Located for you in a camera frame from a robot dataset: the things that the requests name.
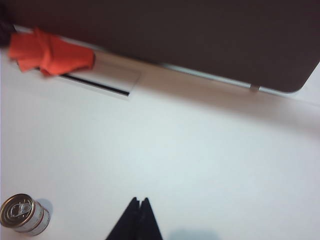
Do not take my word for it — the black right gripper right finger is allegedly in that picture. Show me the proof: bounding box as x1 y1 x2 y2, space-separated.
136 197 164 240

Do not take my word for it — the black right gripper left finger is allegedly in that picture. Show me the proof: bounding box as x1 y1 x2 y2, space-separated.
104 196 141 240

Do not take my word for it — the silver tomato can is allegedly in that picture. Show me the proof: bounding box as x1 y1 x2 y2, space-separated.
0 192 51 237

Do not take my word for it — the orange cloth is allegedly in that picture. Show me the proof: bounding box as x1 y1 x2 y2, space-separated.
7 26 96 77

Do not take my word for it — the wide grey divider panel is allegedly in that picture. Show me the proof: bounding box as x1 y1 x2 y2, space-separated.
0 0 320 94

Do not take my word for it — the black object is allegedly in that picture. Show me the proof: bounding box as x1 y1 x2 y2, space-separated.
0 4 17 49

